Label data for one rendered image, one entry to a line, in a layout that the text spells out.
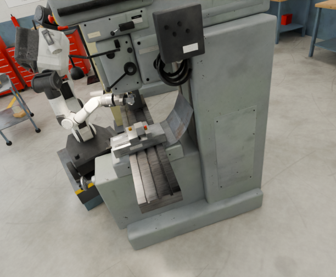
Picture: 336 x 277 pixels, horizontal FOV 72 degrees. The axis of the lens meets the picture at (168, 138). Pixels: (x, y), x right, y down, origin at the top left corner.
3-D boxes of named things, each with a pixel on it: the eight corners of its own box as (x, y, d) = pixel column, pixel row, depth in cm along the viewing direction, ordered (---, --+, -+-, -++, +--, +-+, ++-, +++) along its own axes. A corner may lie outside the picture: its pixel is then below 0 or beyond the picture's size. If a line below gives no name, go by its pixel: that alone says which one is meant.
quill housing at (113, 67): (113, 98, 137) (93, 42, 118) (111, 84, 153) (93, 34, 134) (144, 89, 139) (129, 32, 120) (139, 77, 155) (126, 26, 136)
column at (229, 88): (210, 219, 209) (188, 39, 116) (192, 182, 247) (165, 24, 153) (261, 200, 214) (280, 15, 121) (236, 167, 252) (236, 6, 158)
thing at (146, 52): (144, 86, 136) (132, 39, 120) (138, 72, 155) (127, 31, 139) (174, 77, 137) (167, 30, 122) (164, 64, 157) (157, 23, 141)
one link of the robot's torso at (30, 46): (23, 83, 168) (11, 66, 135) (26, 37, 170) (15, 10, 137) (68, 88, 179) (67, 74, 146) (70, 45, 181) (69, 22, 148)
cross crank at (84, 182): (81, 195, 179) (74, 185, 172) (82, 184, 189) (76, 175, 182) (101, 189, 181) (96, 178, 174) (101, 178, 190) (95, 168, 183)
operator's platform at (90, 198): (71, 175, 290) (56, 151, 266) (119, 149, 315) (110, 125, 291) (90, 217, 234) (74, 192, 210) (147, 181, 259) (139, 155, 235)
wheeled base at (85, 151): (63, 149, 263) (49, 125, 243) (105, 128, 281) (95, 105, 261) (79, 181, 217) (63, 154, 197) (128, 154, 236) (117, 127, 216)
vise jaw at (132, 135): (130, 144, 147) (128, 139, 145) (127, 132, 159) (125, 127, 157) (139, 141, 148) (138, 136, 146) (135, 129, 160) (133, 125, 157)
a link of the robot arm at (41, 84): (41, 101, 151) (31, 81, 144) (47, 95, 158) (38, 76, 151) (58, 98, 150) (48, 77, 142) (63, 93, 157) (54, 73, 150)
